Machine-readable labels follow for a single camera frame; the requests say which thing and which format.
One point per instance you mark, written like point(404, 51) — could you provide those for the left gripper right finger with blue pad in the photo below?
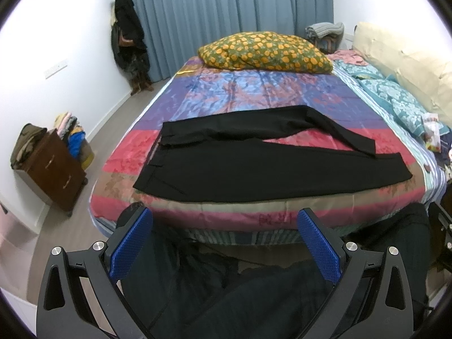
point(386, 310)

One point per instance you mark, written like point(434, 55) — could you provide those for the cream long pillow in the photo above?
point(424, 70)

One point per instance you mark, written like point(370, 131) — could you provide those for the teal patterned blanket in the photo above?
point(405, 109)

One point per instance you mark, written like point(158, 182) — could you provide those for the black pants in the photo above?
point(264, 155)

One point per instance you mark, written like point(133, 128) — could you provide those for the striped bed sheet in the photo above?
point(435, 181)

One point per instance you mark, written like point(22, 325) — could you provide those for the pink cloth near pillow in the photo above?
point(348, 57)

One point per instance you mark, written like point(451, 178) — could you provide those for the brown wooden nightstand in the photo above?
point(53, 174)

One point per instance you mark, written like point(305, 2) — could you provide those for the colourful satin quilt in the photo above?
point(201, 91)

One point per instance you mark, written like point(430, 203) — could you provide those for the yellow floral pillow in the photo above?
point(265, 50)

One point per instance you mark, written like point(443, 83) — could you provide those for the olive garment on nightstand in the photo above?
point(27, 140)

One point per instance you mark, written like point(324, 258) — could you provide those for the dark clothes hanging on wall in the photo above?
point(128, 46)

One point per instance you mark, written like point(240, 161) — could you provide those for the grey folded blanket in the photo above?
point(326, 36)

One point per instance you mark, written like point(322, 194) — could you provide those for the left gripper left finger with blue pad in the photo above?
point(63, 310)

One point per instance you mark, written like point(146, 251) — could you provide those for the small printed package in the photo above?
point(431, 131)

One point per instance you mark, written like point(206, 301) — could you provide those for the pile of colourful clothes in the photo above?
point(73, 135)

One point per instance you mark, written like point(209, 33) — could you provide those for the blue-grey curtain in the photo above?
point(174, 30)

